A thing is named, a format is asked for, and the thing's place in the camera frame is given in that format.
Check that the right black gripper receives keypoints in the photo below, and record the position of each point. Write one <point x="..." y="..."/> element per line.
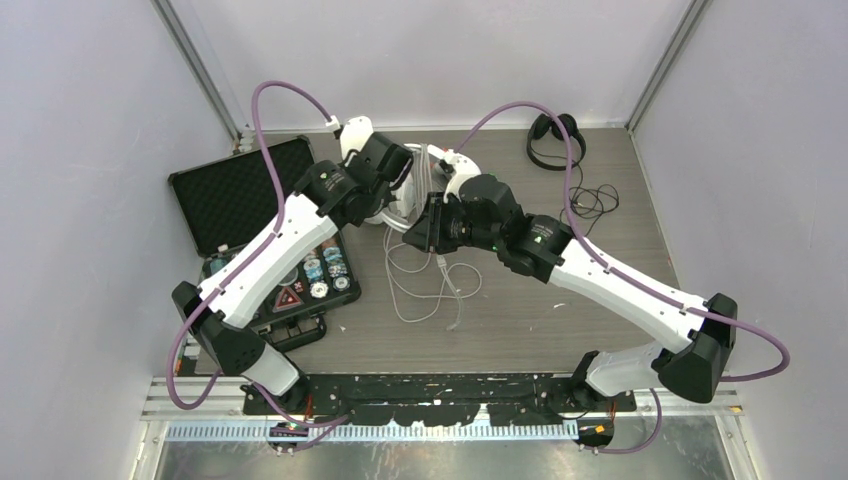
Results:
<point x="427" y="232"/>

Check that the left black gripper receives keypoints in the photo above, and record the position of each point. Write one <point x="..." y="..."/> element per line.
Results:
<point x="388" y="196"/>

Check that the white round gaming headphones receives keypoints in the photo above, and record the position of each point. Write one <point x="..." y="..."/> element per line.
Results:
<point x="427" y="175"/>

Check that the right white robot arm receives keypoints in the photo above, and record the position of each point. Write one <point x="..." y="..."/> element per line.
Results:
<point x="688" y="353"/>

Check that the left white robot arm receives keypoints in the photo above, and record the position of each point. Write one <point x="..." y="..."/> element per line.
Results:
<point x="329" y="196"/>

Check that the black small headphones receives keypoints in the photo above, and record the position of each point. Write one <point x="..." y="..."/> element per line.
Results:
<point x="589" y="204"/>

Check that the black poker chip case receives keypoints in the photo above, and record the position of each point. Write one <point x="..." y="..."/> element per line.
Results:
<point x="225" y="204"/>

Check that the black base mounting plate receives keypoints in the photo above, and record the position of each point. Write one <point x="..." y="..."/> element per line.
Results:
<point x="436" y="399"/>

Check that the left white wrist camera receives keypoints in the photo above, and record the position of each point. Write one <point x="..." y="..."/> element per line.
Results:
<point x="352" y="135"/>

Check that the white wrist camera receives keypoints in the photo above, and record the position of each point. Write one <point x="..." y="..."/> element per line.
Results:
<point x="463" y="169"/>
<point x="352" y="135"/>

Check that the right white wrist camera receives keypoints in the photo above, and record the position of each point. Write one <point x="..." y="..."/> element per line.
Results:
<point x="463" y="169"/>

